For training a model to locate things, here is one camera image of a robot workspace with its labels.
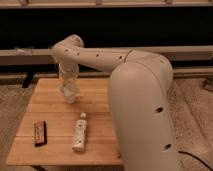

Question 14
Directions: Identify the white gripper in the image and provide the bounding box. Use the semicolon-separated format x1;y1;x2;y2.
59;63;79;94

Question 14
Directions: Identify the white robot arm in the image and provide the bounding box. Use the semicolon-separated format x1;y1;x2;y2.
52;35;181;171

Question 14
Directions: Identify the white sponge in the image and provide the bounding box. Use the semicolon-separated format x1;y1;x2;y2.
65;93;76;104

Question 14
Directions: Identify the dark chocolate bar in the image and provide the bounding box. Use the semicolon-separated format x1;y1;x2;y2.
34;121;47;147

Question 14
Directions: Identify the long beige rail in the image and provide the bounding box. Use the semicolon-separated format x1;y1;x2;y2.
0;45;213;65

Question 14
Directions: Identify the black cable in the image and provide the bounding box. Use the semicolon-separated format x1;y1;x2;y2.
177;150;213;171

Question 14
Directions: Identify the white plastic bottle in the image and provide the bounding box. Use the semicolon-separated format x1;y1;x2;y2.
72;113;88;152

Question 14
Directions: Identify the wooden table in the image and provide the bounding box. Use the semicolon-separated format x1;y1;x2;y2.
7;79;122;166

